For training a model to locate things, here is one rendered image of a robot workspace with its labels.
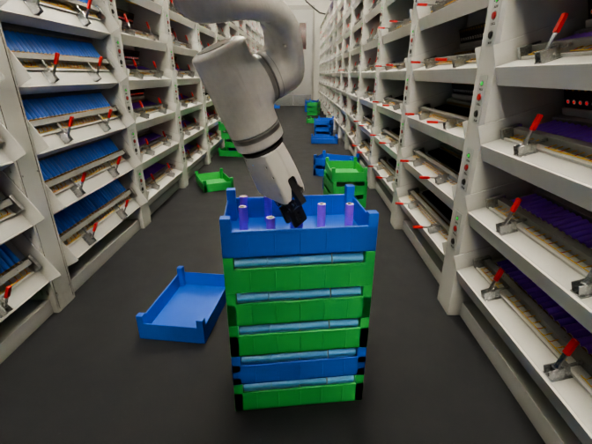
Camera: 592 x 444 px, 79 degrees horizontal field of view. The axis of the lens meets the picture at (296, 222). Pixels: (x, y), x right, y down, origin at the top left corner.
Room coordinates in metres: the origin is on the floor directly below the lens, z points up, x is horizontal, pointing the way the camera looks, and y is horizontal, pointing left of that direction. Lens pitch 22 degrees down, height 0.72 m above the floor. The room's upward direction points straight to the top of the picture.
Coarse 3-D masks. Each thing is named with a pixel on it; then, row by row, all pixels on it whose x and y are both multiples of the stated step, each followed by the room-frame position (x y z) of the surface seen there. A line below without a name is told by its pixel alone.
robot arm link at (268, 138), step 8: (272, 128) 0.58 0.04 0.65; (280, 128) 0.60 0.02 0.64; (264, 136) 0.57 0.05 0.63; (272, 136) 0.58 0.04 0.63; (280, 136) 0.59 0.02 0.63; (240, 144) 0.57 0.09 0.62; (248, 144) 0.57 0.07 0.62; (256, 144) 0.57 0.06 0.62; (264, 144) 0.57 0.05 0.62; (272, 144) 0.59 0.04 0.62; (240, 152) 0.58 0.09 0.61; (248, 152) 0.57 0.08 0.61
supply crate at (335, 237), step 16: (352, 192) 0.82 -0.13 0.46; (256, 208) 0.81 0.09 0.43; (272, 208) 0.81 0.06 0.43; (304, 208) 0.82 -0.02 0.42; (336, 208) 0.83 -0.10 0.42; (224, 224) 0.61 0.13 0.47; (256, 224) 0.77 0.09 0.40; (288, 224) 0.77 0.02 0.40; (304, 224) 0.77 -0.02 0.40; (336, 224) 0.77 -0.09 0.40; (368, 224) 0.64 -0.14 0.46; (224, 240) 0.61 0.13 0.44; (240, 240) 0.61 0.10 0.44; (256, 240) 0.61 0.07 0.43; (272, 240) 0.62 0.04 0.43; (288, 240) 0.62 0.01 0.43; (304, 240) 0.62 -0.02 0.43; (320, 240) 0.63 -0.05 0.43; (336, 240) 0.63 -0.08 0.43; (352, 240) 0.63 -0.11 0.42; (368, 240) 0.64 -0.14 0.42; (224, 256) 0.61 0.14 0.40; (240, 256) 0.61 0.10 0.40
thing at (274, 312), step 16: (368, 288) 0.64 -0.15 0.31; (240, 304) 0.61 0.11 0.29; (256, 304) 0.61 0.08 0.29; (272, 304) 0.62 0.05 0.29; (288, 304) 0.62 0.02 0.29; (304, 304) 0.62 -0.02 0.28; (320, 304) 0.63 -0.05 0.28; (336, 304) 0.63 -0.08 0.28; (352, 304) 0.63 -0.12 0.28; (368, 304) 0.64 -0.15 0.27; (240, 320) 0.61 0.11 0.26; (256, 320) 0.61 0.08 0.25; (272, 320) 0.62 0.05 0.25; (288, 320) 0.62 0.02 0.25; (304, 320) 0.62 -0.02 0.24; (320, 320) 0.63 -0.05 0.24
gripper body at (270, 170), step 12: (276, 144) 0.59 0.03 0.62; (252, 156) 0.58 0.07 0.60; (264, 156) 0.57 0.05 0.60; (276, 156) 0.57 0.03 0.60; (288, 156) 0.59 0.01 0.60; (252, 168) 0.62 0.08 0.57; (264, 168) 0.58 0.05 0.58; (276, 168) 0.57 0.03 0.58; (288, 168) 0.58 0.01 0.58; (264, 180) 0.60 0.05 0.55; (276, 180) 0.57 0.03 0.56; (300, 180) 0.60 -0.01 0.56; (264, 192) 0.63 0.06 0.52; (276, 192) 0.59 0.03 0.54; (288, 192) 0.58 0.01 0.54
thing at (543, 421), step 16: (464, 304) 0.96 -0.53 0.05; (464, 320) 0.93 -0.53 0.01; (480, 320) 0.88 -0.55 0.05; (480, 336) 0.83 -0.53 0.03; (496, 336) 0.81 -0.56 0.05; (496, 352) 0.75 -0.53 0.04; (512, 352) 0.74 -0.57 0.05; (496, 368) 0.73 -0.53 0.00; (512, 368) 0.69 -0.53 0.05; (512, 384) 0.67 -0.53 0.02; (528, 384) 0.64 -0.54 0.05; (528, 400) 0.61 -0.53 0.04; (544, 400) 0.59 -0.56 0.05; (528, 416) 0.59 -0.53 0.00; (544, 416) 0.55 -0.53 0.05; (560, 416) 0.55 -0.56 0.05; (544, 432) 0.54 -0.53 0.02; (560, 432) 0.52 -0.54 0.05
